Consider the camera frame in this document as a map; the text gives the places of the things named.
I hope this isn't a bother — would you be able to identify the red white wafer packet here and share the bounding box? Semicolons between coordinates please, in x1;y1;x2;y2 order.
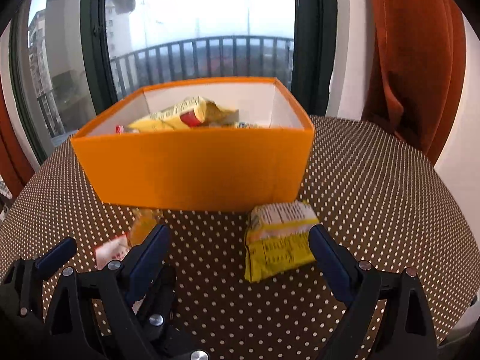
95;234;131;271

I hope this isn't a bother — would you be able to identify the clear orange candy packet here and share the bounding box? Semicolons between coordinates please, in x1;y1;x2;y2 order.
128;208;163;247

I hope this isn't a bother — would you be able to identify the small yellow snack bag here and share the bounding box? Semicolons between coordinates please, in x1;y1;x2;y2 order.
244;201;319;283

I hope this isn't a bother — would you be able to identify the yellow honey butter chip bag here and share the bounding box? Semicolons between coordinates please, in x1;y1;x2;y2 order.
124;96;238;133

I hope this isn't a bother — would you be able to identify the rust orange left curtain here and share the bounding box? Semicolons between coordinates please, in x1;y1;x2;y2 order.
0;92;34;199

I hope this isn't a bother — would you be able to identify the rust orange curtain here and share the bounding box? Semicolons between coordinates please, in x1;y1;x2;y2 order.
362;0;466;163
0;92;34;199

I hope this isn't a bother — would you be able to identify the orange cardboard box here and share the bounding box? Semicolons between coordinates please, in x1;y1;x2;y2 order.
71;77;315;212

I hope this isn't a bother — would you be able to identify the brown polka dot tablecloth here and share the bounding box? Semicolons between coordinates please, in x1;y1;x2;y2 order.
1;117;479;359

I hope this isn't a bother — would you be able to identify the red white candy packet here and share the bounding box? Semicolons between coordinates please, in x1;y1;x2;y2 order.
115;125;139;134

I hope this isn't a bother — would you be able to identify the pale yellow cartoon snack packet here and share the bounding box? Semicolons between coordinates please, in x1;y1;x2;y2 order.
233;122;260;128

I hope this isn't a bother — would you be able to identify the black balcony railing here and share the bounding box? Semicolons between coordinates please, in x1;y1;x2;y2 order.
28;35;294;146

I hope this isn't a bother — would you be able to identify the rust orange right curtain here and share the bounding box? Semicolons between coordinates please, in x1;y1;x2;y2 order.
362;0;466;163

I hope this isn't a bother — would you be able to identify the dark green window frame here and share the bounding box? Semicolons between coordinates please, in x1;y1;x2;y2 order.
1;0;338;167

